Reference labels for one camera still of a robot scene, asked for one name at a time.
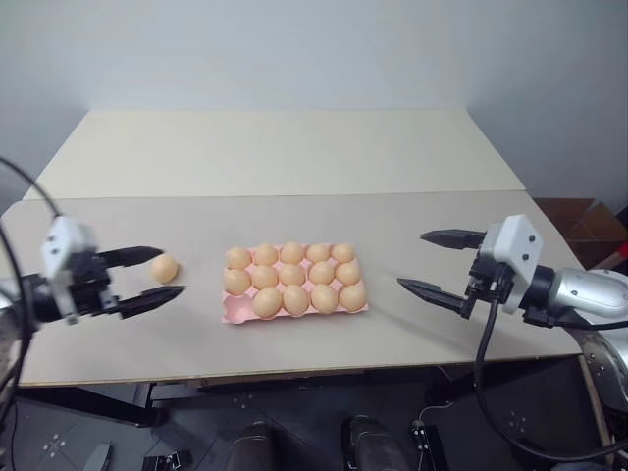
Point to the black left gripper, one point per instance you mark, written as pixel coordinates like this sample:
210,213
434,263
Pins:
93,287

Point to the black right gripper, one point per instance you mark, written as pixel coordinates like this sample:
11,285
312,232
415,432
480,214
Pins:
486,282

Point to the brown cardboard box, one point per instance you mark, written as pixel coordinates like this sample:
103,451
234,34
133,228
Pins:
574,221

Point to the black floor device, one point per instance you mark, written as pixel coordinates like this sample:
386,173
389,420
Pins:
424,444

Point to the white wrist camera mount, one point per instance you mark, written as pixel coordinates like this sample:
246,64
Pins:
61,250
515,245

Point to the black floor object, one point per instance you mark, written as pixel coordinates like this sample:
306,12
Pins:
167,462

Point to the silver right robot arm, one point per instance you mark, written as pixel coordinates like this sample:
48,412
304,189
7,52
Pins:
579,292

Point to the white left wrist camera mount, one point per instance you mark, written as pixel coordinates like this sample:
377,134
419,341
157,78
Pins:
61,250

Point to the grey floor object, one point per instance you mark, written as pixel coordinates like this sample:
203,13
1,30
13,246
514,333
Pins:
98,457

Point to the pink egg tray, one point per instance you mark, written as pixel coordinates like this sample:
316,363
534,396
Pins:
235,311

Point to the dark rounded shape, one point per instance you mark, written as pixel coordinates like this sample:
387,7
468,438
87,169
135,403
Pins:
252,446
370,444

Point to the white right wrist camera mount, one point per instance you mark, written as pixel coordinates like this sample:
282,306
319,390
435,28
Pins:
515,245

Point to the black table frame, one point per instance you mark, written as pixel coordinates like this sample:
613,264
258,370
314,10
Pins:
142,395

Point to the wooden board edge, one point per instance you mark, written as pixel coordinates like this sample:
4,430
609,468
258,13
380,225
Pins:
596,407

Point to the beige egg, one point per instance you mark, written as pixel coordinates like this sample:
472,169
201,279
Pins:
295,299
268,302
347,274
292,252
322,272
264,276
265,254
318,253
164,268
352,297
324,298
238,256
292,275
342,252
236,281

